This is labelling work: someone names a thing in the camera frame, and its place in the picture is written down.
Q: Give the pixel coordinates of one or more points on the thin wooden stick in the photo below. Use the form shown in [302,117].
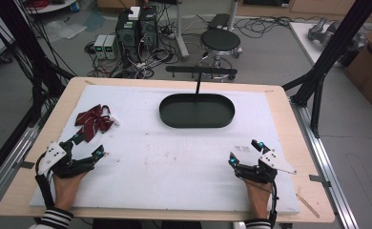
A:
[308,206]

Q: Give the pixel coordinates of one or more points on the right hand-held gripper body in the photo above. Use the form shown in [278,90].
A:
[274,160]

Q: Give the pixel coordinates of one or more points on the black hook stand with tray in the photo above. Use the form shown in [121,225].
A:
[196,109]

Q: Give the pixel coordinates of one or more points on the white platform board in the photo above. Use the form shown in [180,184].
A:
[305,41]

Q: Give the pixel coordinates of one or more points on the person's right striped sleeve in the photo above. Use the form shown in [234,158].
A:
[258,224]

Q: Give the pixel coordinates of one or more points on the white desk leg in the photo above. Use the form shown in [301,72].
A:
[233,14]
[181,31]

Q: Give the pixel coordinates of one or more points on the aluminium rail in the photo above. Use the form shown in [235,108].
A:
[7,165]
[328,165]

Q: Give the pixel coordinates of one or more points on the person's right hand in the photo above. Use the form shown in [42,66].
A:
[258,198]

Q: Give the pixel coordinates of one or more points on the person's dark trouser legs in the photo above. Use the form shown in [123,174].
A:
[142,224]

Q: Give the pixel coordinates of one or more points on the person's striped sleeve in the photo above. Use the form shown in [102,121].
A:
[258,224]
[55,218]

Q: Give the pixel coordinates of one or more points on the black computer tower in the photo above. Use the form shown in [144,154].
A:
[127,35]
[149,30]

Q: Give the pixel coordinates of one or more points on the white foam mat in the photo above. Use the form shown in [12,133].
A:
[181,165]

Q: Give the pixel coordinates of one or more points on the dark red striped bow tie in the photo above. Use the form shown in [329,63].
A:
[93,120]

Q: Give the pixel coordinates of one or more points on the round white table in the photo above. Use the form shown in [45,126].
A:
[52,5]

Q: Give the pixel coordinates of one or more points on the brown cardboard box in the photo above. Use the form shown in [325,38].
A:
[370,70]

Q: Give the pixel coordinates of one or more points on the grey bench power supply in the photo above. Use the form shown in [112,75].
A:
[111,47]
[99,46]

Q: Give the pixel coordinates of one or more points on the black flat device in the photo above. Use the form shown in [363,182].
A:
[219,21]

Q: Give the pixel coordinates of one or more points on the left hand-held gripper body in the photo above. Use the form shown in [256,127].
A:
[54,156]

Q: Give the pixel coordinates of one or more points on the black metal bracket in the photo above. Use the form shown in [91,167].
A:
[26,164]
[319,180]

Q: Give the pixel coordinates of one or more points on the person's left striped sleeve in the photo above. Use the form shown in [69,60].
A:
[55,218]

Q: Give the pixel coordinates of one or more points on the black round stool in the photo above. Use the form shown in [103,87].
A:
[220,41]

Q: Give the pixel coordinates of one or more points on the black metal frame strut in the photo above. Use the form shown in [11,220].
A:
[333,47]

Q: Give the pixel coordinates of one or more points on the person's left hand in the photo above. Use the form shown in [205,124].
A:
[68,191]

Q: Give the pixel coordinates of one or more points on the clear plastic sheet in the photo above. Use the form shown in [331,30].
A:
[65,30]

